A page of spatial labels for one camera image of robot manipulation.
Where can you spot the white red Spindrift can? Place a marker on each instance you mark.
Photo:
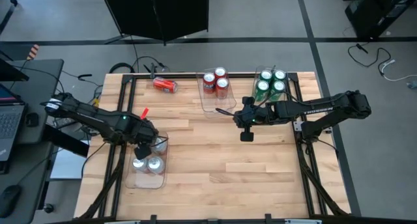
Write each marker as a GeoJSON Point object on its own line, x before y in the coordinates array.
{"type": "Point", "coordinates": [160, 146]}
{"type": "Point", "coordinates": [155, 164]}
{"type": "Point", "coordinates": [140, 164]}

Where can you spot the white board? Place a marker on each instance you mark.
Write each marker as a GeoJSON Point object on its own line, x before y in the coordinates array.
{"type": "Point", "coordinates": [65, 167]}

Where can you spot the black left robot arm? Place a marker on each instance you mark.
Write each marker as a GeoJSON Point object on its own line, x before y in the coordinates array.
{"type": "Point", "coordinates": [97, 120]}

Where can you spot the black flat panel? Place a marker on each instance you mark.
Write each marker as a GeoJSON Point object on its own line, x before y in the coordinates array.
{"type": "Point", "coordinates": [65, 141]}

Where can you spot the black folding partition screen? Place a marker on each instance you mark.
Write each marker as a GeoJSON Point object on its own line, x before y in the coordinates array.
{"type": "Point", "coordinates": [156, 12]}

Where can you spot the black mount clamp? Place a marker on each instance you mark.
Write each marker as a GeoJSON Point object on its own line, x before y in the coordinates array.
{"type": "Point", "coordinates": [153, 72]}

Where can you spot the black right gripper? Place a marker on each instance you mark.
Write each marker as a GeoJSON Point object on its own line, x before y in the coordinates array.
{"type": "Point", "coordinates": [257, 115]}

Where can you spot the black aluminium table frame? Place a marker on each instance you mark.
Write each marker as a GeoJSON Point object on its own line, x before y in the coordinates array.
{"type": "Point", "coordinates": [132, 93]}

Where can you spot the grey desk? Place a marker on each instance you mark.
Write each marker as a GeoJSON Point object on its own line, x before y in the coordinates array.
{"type": "Point", "coordinates": [39, 87]}

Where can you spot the green Sprite can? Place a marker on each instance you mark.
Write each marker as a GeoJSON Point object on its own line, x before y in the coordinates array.
{"type": "Point", "coordinates": [279, 86]}
{"type": "Point", "coordinates": [266, 75]}
{"type": "Point", "coordinates": [262, 87]}
{"type": "Point", "coordinates": [279, 75]}

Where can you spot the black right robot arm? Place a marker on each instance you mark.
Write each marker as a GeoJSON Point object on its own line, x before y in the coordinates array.
{"type": "Point", "coordinates": [325, 108]}

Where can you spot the grey open laptop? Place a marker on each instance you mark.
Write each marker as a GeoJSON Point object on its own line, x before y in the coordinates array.
{"type": "Point", "coordinates": [11, 123]}

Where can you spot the small black puck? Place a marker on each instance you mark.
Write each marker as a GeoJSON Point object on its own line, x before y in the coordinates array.
{"type": "Point", "coordinates": [32, 120]}

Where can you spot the clear plastic bin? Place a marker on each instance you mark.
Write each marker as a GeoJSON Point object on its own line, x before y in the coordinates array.
{"type": "Point", "coordinates": [143, 180]}
{"type": "Point", "coordinates": [272, 81]}
{"type": "Point", "coordinates": [216, 105]}

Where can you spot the red tape tag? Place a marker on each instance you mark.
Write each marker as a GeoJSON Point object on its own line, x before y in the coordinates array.
{"type": "Point", "coordinates": [144, 113]}

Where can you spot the white metal bracket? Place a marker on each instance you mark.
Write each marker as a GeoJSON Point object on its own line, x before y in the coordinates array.
{"type": "Point", "coordinates": [297, 126]}

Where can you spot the orange black striped marker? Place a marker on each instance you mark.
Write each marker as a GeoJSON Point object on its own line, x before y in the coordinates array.
{"type": "Point", "coordinates": [33, 52]}

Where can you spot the black computer mouse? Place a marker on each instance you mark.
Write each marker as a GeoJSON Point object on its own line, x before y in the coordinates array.
{"type": "Point", "coordinates": [9, 201]}

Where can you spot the black computer cases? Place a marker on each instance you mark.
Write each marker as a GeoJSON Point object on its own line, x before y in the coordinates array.
{"type": "Point", "coordinates": [374, 12]}

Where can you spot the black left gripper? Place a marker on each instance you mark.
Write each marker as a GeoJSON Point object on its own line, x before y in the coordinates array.
{"type": "Point", "coordinates": [146, 134]}

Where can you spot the black round knob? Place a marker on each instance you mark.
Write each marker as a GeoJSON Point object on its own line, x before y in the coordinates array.
{"type": "Point", "coordinates": [49, 208]}

